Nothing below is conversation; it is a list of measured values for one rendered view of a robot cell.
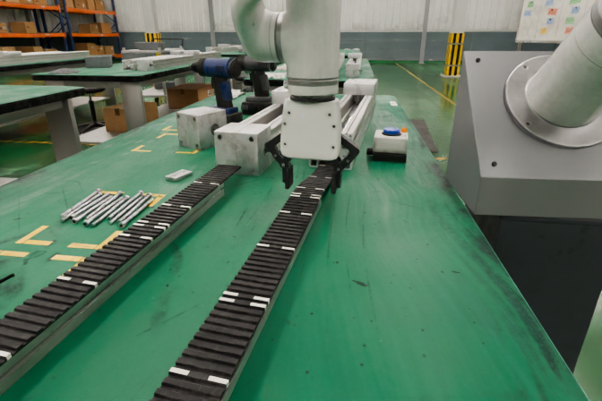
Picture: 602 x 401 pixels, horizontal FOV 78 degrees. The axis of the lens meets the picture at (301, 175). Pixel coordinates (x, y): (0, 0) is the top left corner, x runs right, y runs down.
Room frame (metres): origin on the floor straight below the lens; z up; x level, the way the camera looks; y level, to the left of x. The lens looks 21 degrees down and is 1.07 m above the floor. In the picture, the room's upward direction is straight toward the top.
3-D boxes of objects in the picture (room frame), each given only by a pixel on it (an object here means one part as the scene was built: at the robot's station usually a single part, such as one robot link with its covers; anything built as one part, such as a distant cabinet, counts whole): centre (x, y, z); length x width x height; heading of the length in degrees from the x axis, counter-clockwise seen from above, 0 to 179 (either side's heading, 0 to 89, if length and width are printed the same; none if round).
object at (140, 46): (5.86, 2.15, 0.50); 1.03 x 0.55 x 1.01; 177
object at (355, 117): (1.20, -0.17, 0.82); 0.80 x 0.10 x 0.09; 166
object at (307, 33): (0.63, -0.01, 1.07); 0.09 x 0.08 x 0.13; 77
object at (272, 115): (1.25, 0.02, 0.82); 0.80 x 0.10 x 0.09; 166
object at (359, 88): (1.44, -0.23, 0.87); 0.16 x 0.11 x 0.07; 166
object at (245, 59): (1.46, 0.19, 0.89); 0.20 x 0.08 x 0.22; 81
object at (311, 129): (0.63, -0.02, 0.93); 0.10 x 0.07 x 0.11; 76
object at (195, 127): (1.01, 0.26, 0.83); 0.11 x 0.10 x 0.10; 54
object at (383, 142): (0.90, -0.21, 0.81); 0.10 x 0.08 x 0.06; 76
